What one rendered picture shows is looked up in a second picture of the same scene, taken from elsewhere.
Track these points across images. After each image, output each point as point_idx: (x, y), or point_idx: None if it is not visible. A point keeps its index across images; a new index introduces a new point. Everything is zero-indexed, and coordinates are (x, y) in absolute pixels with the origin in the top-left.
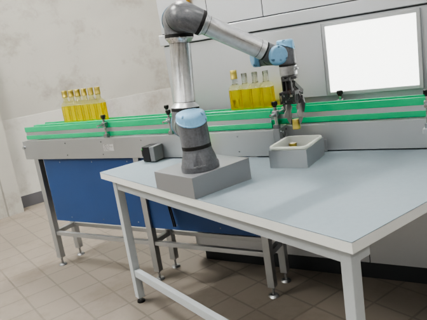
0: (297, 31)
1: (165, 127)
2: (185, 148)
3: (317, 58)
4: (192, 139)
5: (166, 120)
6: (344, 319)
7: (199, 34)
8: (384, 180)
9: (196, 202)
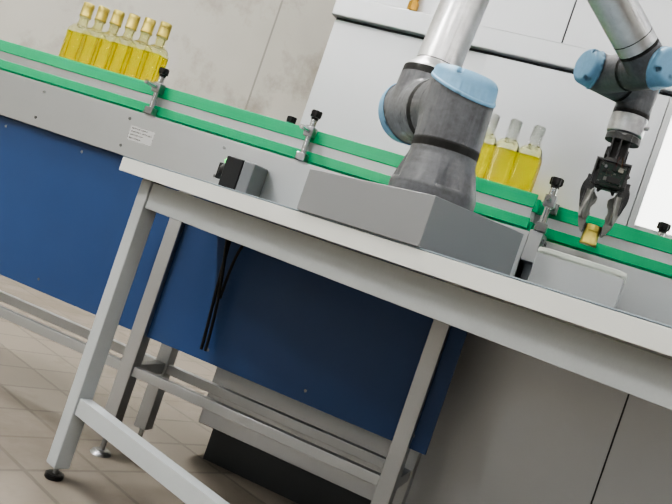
0: None
1: (290, 145)
2: (432, 137)
3: (636, 154)
4: (458, 123)
5: (307, 127)
6: None
7: None
8: None
9: (413, 256)
